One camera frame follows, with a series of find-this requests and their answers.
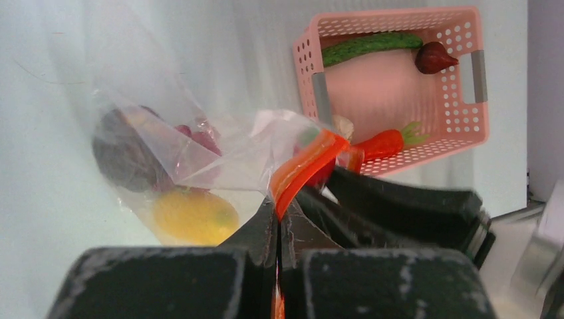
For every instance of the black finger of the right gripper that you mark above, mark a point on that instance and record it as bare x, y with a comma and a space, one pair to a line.
368, 212

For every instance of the pink plastic basket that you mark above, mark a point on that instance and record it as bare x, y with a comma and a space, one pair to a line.
385, 90

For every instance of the clear zip bag orange zipper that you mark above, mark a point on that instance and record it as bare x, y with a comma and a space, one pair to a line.
182, 171

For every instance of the yellow mango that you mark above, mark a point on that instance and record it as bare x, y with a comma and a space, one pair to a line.
200, 218

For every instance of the red strawberry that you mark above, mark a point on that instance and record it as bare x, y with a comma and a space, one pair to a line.
433, 57

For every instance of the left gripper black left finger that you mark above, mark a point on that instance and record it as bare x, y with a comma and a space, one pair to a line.
236, 279

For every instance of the red grape bunch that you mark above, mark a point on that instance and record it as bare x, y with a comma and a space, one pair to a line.
202, 148

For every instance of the orange carrot green top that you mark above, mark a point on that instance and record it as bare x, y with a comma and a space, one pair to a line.
391, 142

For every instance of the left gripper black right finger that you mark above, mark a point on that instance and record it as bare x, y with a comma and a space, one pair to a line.
318, 279

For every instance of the green cucumber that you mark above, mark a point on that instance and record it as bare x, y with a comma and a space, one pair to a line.
377, 42

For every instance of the red chili pepper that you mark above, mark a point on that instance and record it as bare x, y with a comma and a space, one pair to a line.
319, 179

